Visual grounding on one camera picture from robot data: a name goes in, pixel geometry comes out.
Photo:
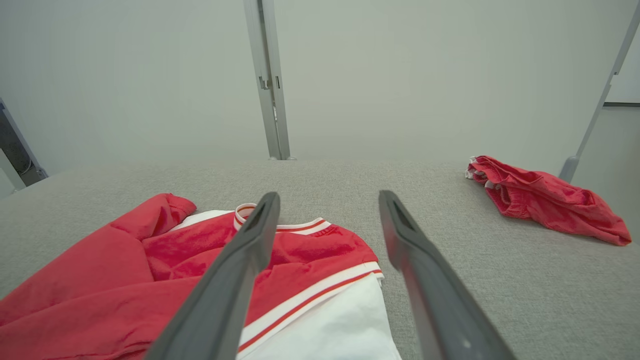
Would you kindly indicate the red white jersey top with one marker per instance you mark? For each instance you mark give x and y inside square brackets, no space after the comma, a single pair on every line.
[100,280]

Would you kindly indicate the grey partition post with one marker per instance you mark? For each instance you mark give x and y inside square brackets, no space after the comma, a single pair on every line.
[267,75]

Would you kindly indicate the red white shorts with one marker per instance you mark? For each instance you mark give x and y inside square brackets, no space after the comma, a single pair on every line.
[545,200]

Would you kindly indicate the dark grey panel frame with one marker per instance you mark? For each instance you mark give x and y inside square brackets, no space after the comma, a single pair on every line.
[17,150]

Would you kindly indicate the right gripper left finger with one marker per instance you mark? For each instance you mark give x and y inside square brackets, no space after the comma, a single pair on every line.
[225,290]

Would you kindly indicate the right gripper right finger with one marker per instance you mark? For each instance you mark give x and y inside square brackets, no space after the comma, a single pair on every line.
[440,300]

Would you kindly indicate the grey slanted frame pole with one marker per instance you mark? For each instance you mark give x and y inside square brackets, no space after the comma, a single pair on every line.
[600,100]

